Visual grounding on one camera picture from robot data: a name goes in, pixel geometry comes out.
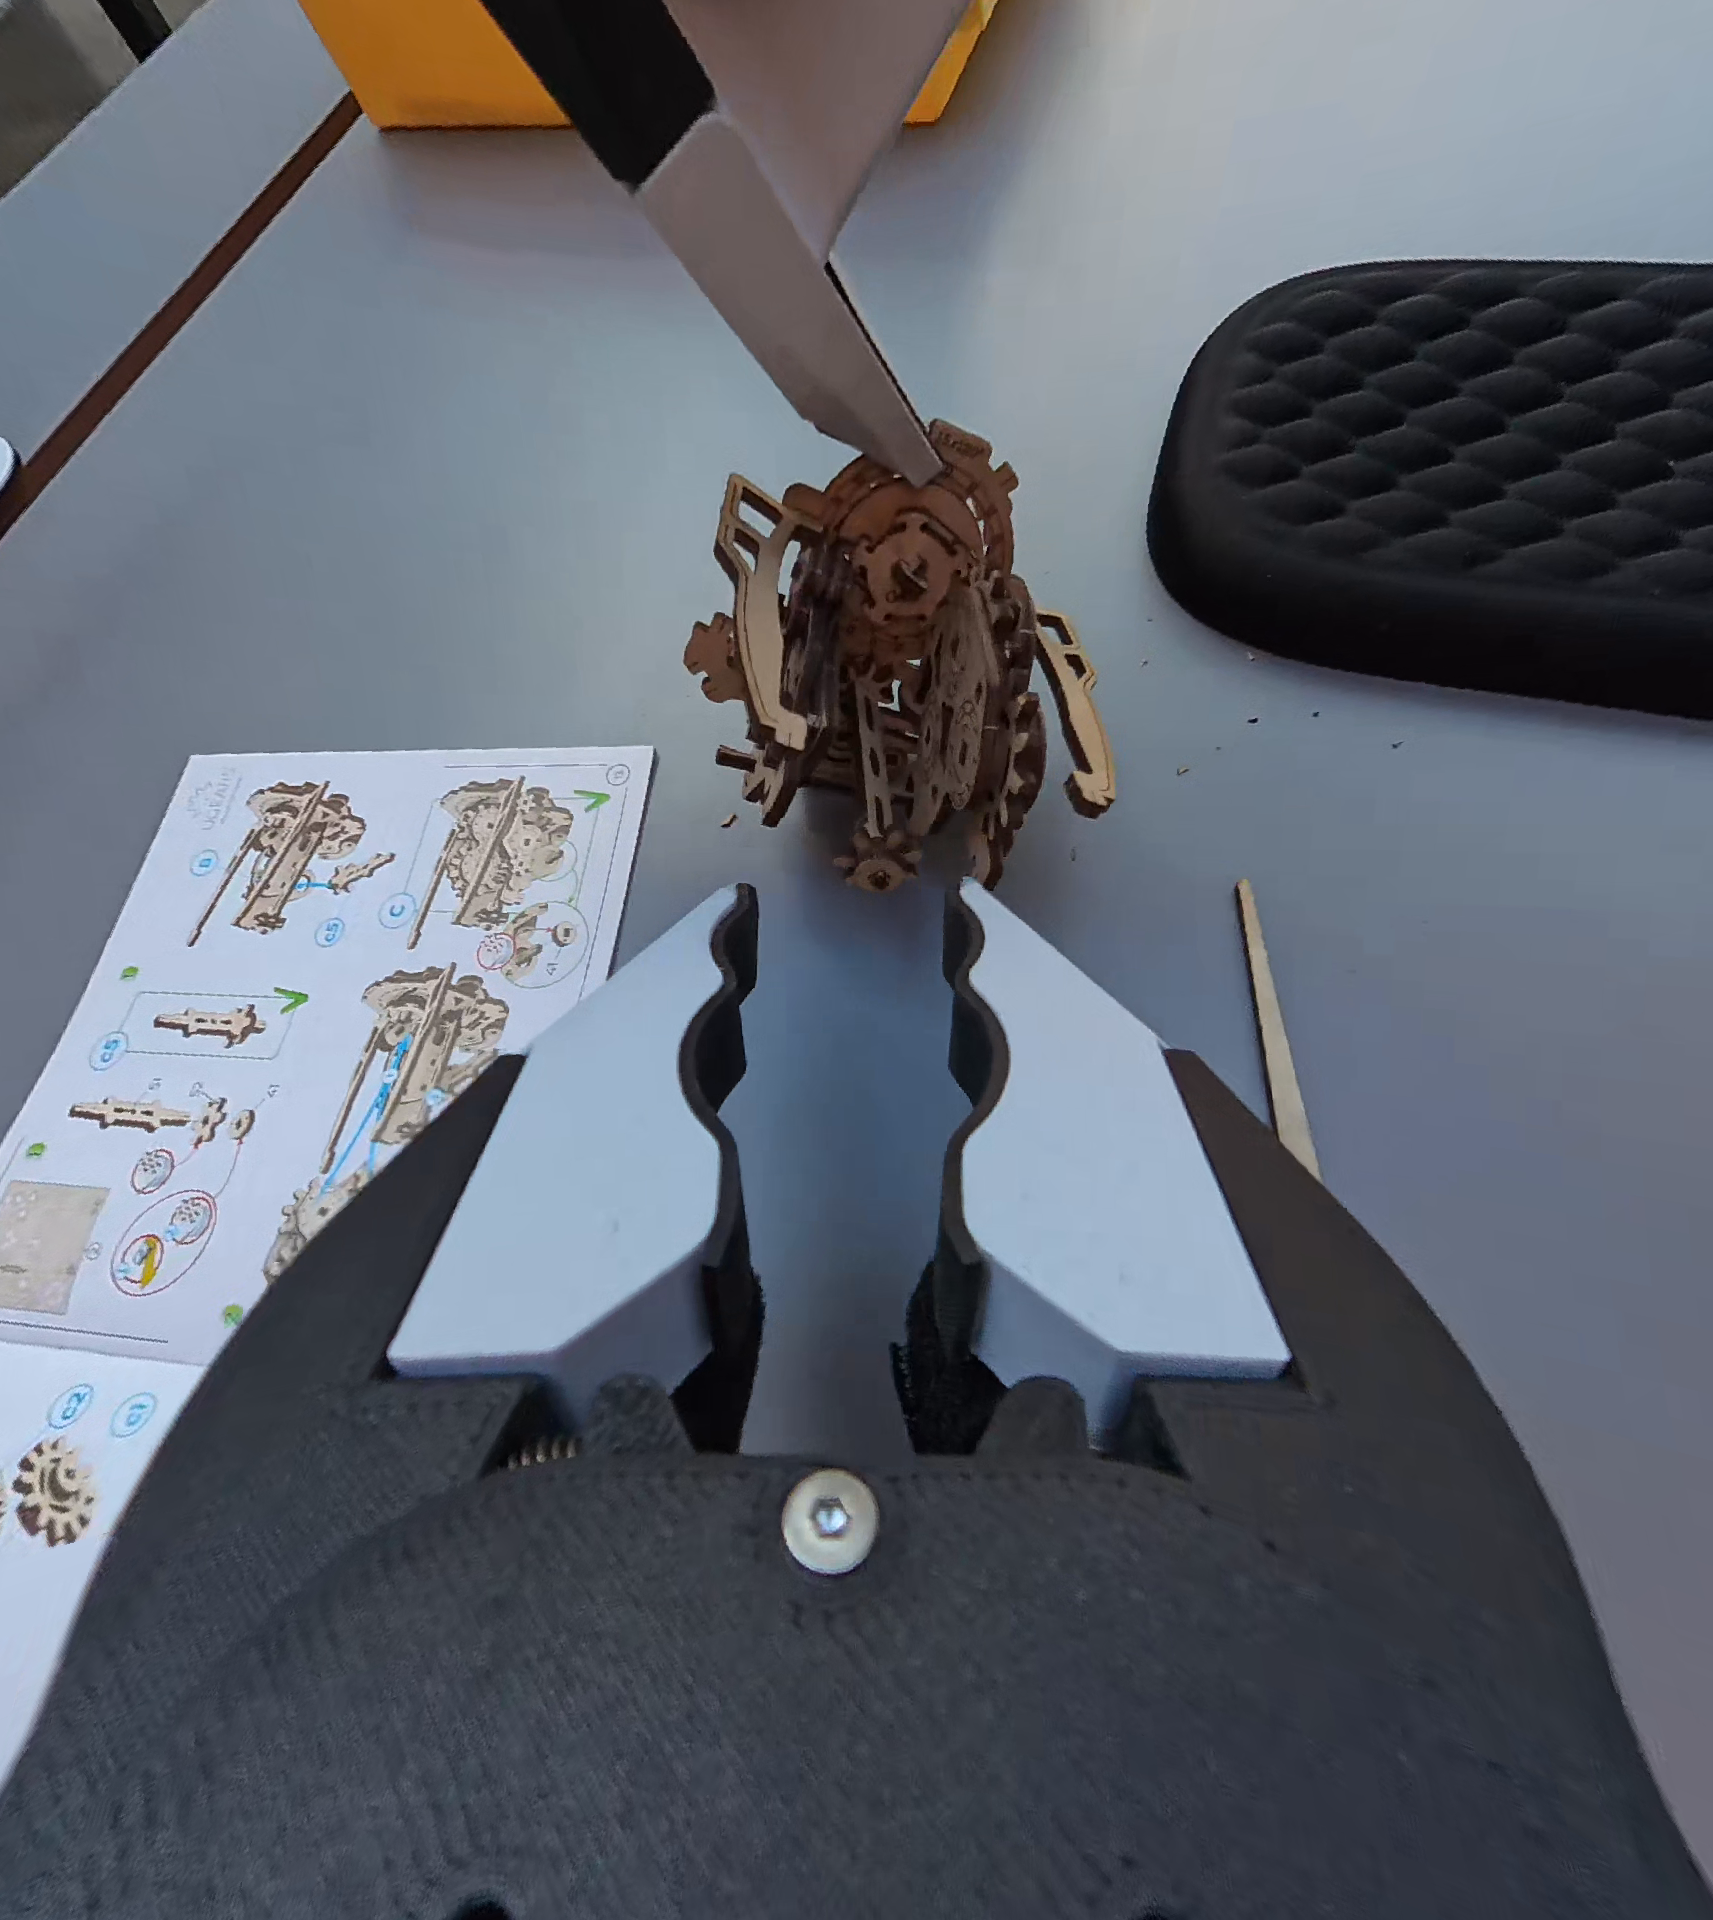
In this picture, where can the wooden gear model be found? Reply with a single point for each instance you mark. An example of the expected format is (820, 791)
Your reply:
(902, 600)

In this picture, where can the yellow box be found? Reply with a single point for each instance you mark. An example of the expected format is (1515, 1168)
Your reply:
(408, 60)

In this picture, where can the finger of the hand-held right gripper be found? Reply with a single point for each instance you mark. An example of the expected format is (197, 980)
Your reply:
(828, 90)
(767, 300)

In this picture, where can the black honeycomb cushion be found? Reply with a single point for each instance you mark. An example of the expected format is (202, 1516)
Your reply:
(1471, 480)

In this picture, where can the thin wooden stick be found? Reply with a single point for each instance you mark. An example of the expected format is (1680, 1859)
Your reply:
(1270, 1020)

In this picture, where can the assembly instruction booklet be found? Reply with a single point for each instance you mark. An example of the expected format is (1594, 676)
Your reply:
(271, 901)

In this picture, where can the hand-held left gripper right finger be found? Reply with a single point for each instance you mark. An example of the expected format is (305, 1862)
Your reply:
(1111, 1200)

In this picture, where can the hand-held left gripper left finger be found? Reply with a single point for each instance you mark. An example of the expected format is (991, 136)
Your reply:
(572, 1200)

